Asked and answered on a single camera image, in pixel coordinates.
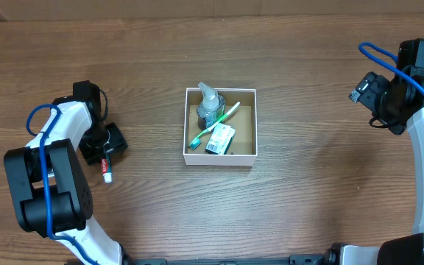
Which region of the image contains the Colgate toothpaste tube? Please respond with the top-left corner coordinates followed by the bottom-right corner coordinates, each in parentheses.
top-left (101, 156), bottom-right (113, 183)

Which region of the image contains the green toothbrush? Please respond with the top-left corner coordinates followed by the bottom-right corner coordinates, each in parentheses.
top-left (188, 102), bottom-right (241, 150)

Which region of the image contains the clear soap pump bottle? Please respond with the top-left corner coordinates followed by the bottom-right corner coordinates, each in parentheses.
top-left (197, 82), bottom-right (225, 130)

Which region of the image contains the green white soap package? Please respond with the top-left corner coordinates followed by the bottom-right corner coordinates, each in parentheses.
top-left (205, 123), bottom-right (236, 155)

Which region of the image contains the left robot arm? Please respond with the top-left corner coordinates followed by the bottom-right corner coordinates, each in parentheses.
top-left (4, 80), bottom-right (133, 264)

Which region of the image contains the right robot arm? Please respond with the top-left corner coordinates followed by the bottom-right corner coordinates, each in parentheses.
top-left (319, 38), bottom-right (424, 264)

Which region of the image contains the white cardboard box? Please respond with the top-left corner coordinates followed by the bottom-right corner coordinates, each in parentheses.
top-left (183, 88), bottom-right (258, 166)

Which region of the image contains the right blue cable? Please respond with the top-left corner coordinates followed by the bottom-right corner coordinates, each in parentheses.
top-left (358, 41), bottom-right (424, 137)

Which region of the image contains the blue cable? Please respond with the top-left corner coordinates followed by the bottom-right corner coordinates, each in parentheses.
top-left (26, 104), bottom-right (101, 265)
top-left (358, 41), bottom-right (424, 137)

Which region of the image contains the left blue cable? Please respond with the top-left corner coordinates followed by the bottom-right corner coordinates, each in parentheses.
top-left (26, 104), bottom-right (101, 265)

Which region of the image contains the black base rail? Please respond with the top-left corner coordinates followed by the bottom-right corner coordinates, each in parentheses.
top-left (122, 254), bottom-right (325, 265)

